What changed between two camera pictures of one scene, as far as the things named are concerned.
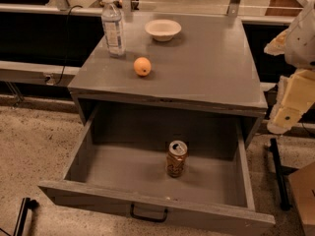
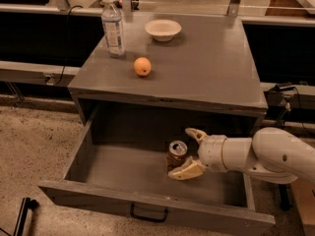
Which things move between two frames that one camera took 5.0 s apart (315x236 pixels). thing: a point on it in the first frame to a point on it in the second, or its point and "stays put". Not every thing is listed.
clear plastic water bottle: (112, 27) stays put
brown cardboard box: (302, 184) stays put
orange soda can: (176, 157) stays put
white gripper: (301, 48) to (213, 151)
